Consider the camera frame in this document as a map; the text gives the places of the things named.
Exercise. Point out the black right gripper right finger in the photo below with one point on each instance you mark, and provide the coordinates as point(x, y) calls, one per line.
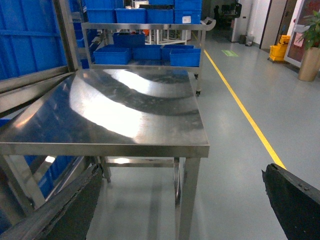
point(295, 203)

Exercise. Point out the stainless steel shelf rack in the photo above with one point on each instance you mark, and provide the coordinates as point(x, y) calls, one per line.
point(37, 49)

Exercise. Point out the yellow mop bucket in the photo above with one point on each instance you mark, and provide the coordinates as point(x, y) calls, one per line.
point(277, 52)

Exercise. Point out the stainless steel trolley cart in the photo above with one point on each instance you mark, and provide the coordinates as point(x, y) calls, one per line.
point(136, 46)

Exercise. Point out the gold planter with plant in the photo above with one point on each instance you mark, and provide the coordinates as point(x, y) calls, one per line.
point(310, 64)

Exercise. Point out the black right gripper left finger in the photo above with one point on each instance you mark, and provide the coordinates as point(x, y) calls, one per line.
point(67, 215)

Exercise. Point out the stainless steel table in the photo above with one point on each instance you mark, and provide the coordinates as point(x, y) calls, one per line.
point(117, 113)

